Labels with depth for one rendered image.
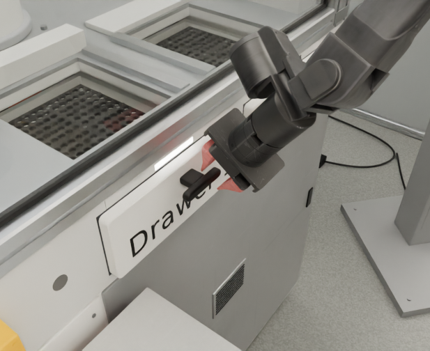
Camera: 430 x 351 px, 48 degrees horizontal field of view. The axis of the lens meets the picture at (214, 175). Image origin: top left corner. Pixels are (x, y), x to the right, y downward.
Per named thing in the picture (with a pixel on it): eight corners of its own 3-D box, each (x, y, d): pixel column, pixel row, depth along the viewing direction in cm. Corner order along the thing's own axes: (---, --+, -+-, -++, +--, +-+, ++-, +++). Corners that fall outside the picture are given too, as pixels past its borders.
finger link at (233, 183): (211, 150, 72) (244, 118, 65) (242, 186, 72) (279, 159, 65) (182, 173, 68) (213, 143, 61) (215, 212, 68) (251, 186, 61)
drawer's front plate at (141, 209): (241, 169, 83) (244, 115, 75) (119, 281, 65) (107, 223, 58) (233, 166, 83) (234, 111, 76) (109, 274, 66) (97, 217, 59)
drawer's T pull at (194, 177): (221, 175, 69) (221, 168, 68) (188, 204, 65) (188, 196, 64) (201, 165, 71) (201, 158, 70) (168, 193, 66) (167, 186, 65)
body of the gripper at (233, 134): (229, 113, 66) (258, 83, 60) (278, 170, 66) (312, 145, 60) (199, 135, 62) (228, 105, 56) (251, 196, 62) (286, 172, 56)
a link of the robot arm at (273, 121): (294, 127, 51) (329, 119, 54) (267, 71, 53) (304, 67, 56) (259, 155, 56) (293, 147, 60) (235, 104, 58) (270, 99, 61)
